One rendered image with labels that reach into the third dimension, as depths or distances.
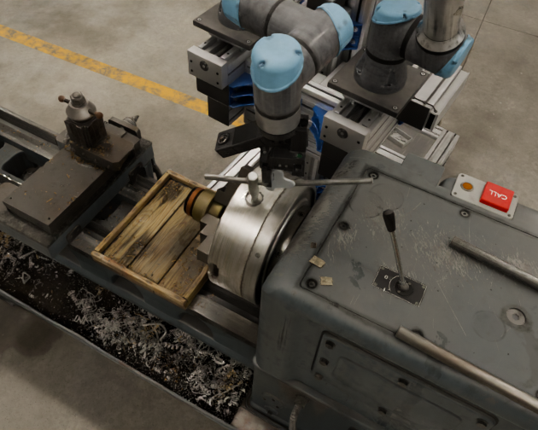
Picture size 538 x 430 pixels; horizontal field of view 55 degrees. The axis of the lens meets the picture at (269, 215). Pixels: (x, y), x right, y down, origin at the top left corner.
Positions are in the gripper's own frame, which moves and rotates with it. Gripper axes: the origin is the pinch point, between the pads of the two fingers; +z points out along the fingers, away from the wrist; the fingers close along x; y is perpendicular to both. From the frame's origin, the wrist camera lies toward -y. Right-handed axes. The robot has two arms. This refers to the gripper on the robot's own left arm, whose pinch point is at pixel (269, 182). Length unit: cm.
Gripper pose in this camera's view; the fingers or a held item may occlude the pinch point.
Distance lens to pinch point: 105.0
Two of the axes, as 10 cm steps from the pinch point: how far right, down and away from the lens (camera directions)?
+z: 0.3, 4.8, 8.8
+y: 9.9, 1.1, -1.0
